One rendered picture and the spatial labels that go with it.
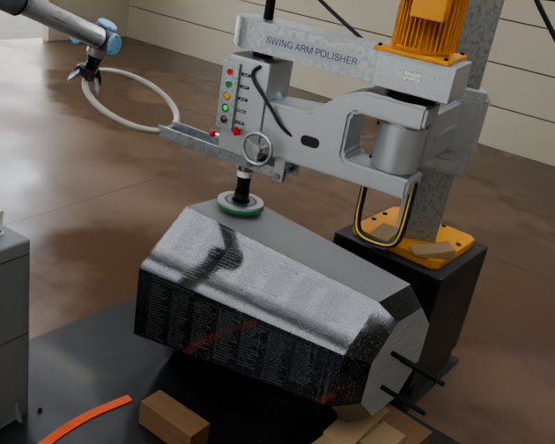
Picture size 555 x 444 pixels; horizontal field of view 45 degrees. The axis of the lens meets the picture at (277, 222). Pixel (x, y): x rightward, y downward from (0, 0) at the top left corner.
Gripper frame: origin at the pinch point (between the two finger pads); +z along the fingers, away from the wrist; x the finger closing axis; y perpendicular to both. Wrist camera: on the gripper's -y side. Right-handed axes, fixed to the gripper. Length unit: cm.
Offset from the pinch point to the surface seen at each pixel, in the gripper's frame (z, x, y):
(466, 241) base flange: -26, 202, 17
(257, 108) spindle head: -50, 70, 40
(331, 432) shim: 28, 150, 119
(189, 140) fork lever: -14, 53, 25
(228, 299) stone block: 11, 92, 87
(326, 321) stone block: -13, 123, 105
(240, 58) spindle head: -62, 55, 31
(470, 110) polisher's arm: -86, 158, 17
